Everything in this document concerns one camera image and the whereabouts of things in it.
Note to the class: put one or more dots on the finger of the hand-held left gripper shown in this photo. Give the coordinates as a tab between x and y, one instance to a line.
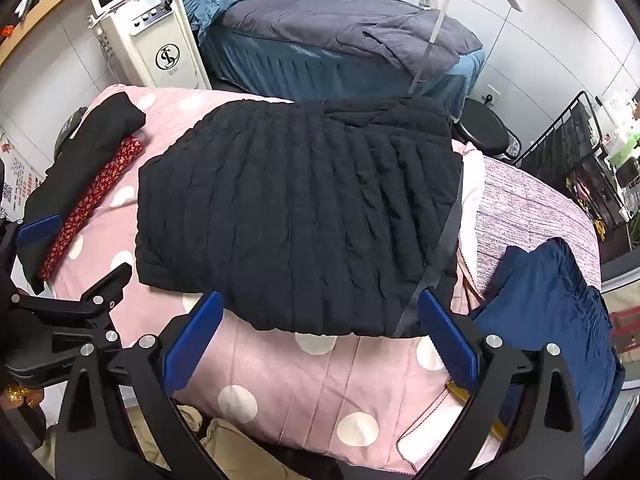
102	290
37	231

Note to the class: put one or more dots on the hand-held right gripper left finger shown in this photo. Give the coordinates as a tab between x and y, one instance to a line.
195	345

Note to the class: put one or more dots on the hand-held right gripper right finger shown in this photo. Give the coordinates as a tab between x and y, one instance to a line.
447	340

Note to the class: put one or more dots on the black quilted jacket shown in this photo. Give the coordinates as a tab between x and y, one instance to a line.
300	210

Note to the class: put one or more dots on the gold ornament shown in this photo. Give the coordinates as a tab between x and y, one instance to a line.
15	394

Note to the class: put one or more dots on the mustard yellow garment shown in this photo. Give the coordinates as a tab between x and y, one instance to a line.
457	391

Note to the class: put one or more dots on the red floral cloth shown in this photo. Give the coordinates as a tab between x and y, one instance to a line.
95	195

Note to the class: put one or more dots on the navy blue garment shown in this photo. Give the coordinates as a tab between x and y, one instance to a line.
545	310

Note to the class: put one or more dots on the black folded cloth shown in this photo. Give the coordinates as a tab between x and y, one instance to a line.
95	145

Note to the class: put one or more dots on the pink polka dot blanket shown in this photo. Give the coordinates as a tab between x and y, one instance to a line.
310	385

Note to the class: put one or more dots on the light pink garment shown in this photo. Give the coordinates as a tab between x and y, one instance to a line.
470	200

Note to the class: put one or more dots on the mauve speckled blanket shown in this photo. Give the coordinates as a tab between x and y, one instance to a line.
525	210

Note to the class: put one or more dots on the red crate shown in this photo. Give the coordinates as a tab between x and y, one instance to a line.
625	330

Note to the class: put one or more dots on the white machine with screen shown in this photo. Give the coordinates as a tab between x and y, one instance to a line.
160	55

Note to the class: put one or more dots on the black round stool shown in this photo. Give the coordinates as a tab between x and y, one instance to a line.
482	127

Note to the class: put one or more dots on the wooden shelf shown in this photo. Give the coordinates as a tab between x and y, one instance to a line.
45	15

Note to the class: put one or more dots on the black metal rack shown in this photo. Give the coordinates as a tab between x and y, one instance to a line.
565	145

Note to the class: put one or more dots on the green plastic container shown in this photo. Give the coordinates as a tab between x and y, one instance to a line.
625	147

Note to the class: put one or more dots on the bed with blue skirt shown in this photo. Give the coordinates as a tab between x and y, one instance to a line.
300	70

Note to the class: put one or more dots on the white gooseneck lamp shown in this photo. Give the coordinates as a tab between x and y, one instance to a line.
447	5

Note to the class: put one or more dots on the grey quilt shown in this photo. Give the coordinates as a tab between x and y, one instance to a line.
325	25

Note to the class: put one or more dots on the wall poster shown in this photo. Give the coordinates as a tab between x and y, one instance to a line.
22	180

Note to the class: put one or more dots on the white wall socket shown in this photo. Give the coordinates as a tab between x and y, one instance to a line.
492	95

